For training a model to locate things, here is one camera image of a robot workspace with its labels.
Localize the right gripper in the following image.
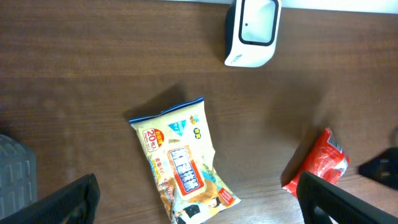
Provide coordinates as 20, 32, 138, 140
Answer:
358, 147, 397, 190

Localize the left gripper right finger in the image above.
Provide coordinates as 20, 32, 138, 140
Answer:
296, 171, 397, 224

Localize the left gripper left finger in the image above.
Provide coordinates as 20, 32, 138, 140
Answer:
1, 174, 100, 224

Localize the red snack bag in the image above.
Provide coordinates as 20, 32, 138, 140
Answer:
282, 128, 351, 197

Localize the yellow wet wipes pack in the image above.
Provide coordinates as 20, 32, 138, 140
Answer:
129, 97, 240, 224

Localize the white barcode scanner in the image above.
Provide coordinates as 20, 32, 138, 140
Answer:
224, 0, 281, 68

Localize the grey plastic mesh basket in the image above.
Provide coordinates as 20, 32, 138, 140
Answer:
0, 135, 37, 219

